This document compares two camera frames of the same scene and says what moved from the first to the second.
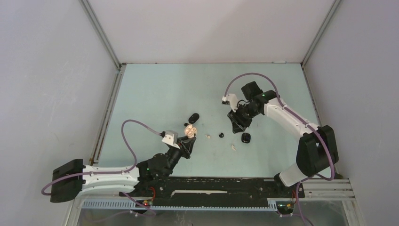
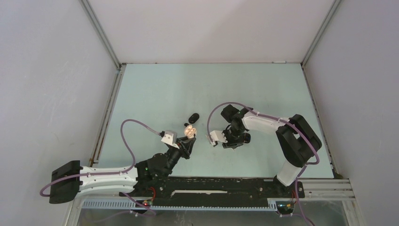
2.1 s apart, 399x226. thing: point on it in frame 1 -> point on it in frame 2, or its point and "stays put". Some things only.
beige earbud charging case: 190,131 stays put
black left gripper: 186,144 stays put
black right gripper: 238,127 -> 231,144
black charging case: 245,138 stays put
